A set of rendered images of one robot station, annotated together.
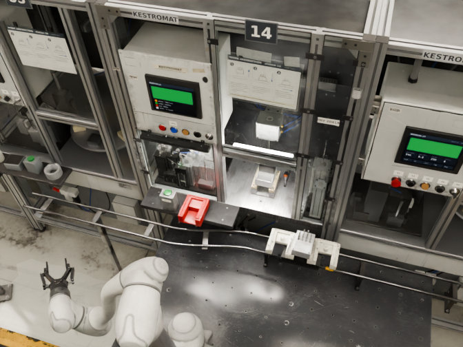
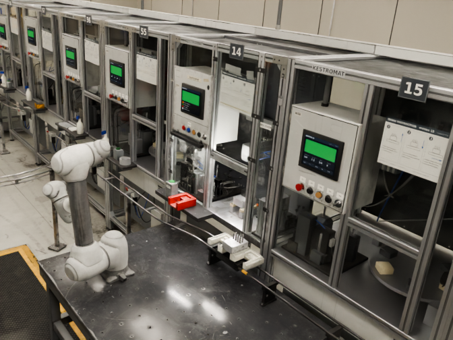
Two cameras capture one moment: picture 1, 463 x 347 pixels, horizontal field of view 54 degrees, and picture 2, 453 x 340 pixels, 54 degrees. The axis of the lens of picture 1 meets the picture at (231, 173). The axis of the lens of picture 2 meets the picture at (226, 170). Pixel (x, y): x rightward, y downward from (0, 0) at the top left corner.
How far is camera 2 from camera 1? 1.77 m
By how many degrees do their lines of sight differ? 36
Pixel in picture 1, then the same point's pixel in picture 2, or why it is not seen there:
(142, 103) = (178, 106)
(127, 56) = (177, 69)
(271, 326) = (176, 291)
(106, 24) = (173, 48)
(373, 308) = (262, 320)
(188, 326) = (114, 235)
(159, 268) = (102, 143)
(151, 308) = (80, 153)
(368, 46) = (285, 61)
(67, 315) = (54, 185)
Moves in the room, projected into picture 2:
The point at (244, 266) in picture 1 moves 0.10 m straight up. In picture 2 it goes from (193, 258) to (194, 245)
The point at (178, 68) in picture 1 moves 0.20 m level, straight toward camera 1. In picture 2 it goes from (197, 78) to (183, 82)
